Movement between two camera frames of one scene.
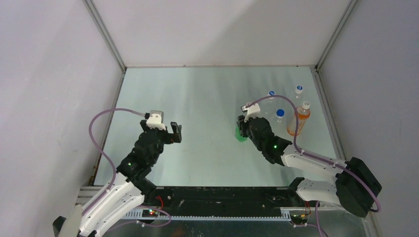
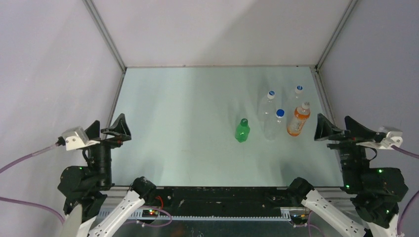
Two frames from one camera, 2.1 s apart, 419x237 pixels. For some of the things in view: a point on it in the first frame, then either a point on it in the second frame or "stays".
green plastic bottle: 239,137 stays
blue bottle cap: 280,113 stays
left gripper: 176,137 -> 120,128
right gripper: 243,125 -> 325,129
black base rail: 221,199 stays
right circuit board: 299,219 stays
